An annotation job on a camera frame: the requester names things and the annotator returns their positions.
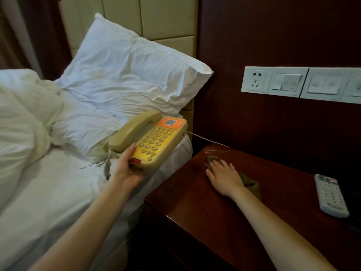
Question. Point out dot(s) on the dark blue scribbled pouch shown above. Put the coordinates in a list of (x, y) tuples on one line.
[(354, 203)]

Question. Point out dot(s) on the person's right forearm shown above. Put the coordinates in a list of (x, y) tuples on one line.
[(282, 237)]

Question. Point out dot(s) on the white remote control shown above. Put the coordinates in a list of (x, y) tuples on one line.
[(331, 196)]

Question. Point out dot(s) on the crumpled white pillow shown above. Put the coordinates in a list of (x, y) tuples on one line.
[(81, 126)]

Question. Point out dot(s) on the dark wooden nightstand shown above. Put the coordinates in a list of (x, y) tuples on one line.
[(203, 211)]

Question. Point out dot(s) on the person's left hand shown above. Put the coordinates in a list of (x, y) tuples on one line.
[(127, 177)]

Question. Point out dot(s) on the crumpled white duvet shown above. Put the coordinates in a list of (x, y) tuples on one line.
[(19, 124)]

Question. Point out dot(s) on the white socket and switch panel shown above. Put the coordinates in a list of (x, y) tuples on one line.
[(256, 80)]

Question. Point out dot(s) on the smooth white pillow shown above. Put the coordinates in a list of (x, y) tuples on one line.
[(127, 67)]

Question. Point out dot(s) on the dark brown curtain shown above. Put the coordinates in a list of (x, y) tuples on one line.
[(48, 33)]

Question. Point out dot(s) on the person's left forearm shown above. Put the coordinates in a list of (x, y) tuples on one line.
[(81, 234)]

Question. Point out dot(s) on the person's right hand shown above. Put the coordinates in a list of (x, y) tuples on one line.
[(225, 179)]

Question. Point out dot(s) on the white four-button switch panel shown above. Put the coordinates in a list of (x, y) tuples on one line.
[(327, 84)]

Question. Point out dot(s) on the brown cleaning cloth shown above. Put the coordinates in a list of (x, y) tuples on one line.
[(252, 186)]

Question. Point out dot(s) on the white bed sheet mattress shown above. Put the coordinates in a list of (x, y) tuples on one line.
[(56, 194)]

